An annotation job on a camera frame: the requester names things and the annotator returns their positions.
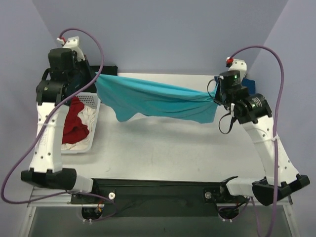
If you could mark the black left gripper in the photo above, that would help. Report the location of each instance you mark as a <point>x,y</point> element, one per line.
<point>89,71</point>

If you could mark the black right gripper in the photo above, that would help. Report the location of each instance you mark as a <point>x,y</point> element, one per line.
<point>218,94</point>

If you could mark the turquoise t-shirt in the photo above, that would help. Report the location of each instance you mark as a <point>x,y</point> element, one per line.
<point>128,97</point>

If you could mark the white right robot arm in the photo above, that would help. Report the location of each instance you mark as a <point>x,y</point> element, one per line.
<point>255,116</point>

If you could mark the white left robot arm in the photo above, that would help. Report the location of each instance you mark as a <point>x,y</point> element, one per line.
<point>65,76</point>

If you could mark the folded navy blue t-shirt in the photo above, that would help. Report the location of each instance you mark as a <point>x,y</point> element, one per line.
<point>250,84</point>

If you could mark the black folded t-shirt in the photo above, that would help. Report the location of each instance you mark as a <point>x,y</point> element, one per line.
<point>106,70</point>

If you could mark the white t-shirt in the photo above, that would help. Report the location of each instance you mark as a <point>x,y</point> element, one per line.
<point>78,128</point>

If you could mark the red t-shirt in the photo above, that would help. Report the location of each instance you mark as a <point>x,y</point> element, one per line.
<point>74,130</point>

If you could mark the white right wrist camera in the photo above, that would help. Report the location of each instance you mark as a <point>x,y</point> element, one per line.
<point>237,65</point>

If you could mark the aluminium frame rail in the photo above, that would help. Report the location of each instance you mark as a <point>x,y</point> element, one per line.
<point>211,194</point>

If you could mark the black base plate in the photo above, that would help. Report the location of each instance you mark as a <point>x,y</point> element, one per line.
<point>155,208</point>

